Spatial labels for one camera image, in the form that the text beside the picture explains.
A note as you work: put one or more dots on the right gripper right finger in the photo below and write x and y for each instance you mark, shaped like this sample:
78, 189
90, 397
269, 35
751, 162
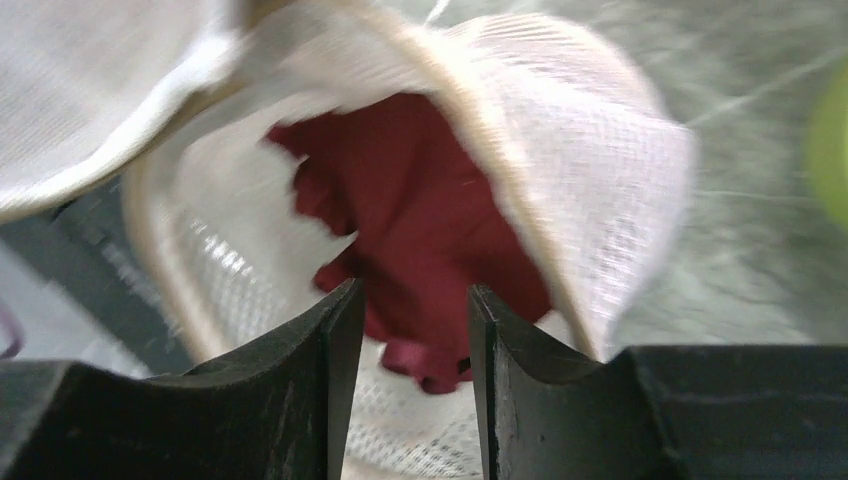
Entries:
546, 411

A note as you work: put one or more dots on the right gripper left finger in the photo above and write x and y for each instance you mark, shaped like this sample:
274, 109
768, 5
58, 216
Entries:
277, 407

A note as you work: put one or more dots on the dark red bra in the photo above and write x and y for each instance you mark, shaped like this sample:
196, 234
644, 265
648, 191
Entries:
425, 228

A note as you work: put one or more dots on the white mesh laundry bag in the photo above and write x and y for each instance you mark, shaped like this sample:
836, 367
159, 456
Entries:
585, 164

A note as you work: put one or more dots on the green plastic basket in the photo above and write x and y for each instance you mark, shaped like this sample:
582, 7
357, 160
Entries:
826, 149

